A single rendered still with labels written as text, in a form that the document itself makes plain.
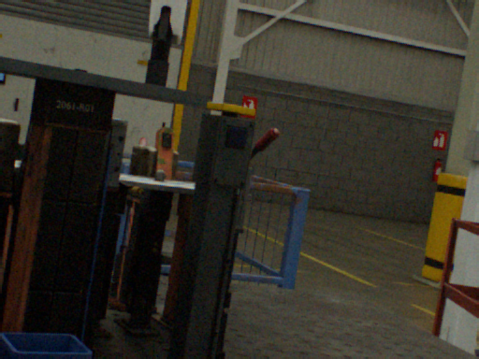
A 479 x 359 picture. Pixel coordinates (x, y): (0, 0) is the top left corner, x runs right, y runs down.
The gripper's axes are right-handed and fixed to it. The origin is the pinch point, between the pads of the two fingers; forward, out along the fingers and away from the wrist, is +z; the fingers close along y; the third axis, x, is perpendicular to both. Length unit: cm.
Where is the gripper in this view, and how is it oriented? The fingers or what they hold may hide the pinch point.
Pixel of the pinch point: (157, 74)
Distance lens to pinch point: 131.8
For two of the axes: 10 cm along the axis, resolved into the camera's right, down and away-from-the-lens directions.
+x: -9.8, -1.5, -0.9
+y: -0.8, -0.7, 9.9
